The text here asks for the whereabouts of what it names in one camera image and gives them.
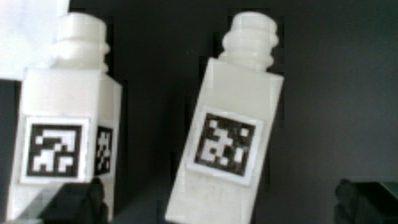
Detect white table leg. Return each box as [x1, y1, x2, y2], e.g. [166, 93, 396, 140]
[165, 12, 284, 224]
[5, 12, 122, 221]

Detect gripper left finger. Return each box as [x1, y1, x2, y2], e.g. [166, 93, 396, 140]
[38, 178, 110, 224]

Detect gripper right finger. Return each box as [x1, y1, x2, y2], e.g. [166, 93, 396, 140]
[333, 179, 398, 224]

